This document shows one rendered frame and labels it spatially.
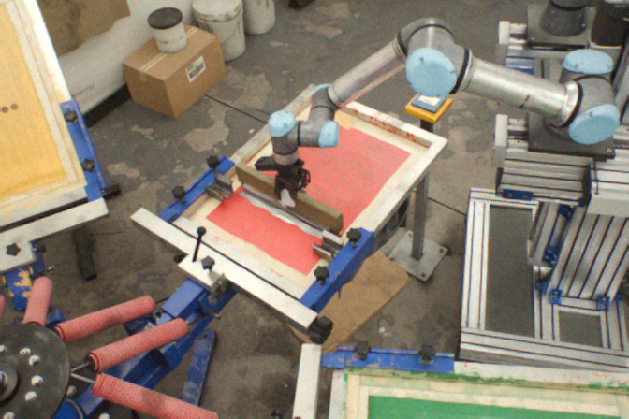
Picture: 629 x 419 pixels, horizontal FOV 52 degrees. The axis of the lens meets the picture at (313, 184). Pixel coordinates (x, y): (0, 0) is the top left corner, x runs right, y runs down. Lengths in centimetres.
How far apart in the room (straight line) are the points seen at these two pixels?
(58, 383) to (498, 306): 182
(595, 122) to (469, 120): 217
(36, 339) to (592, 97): 139
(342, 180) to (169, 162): 175
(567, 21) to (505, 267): 112
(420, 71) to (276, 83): 261
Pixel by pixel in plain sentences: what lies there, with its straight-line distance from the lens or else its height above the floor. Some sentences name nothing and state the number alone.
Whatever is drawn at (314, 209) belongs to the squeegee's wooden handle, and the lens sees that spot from 194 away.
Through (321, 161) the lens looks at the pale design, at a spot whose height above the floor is 95.
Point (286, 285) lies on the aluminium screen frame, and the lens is 185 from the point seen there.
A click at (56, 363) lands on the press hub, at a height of 131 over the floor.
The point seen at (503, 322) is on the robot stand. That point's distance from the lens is 273.
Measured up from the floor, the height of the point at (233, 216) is 95.
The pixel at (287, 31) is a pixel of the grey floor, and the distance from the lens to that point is 455.
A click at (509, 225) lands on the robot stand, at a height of 21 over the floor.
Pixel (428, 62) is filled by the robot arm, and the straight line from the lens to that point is 153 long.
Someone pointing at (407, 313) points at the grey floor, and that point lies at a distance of 295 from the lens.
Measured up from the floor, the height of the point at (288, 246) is 95.
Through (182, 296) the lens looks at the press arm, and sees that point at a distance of 183.
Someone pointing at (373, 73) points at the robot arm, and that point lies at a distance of 175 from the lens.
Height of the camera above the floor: 252
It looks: 47 degrees down
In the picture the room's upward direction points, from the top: 6 degrees counter-clockwise
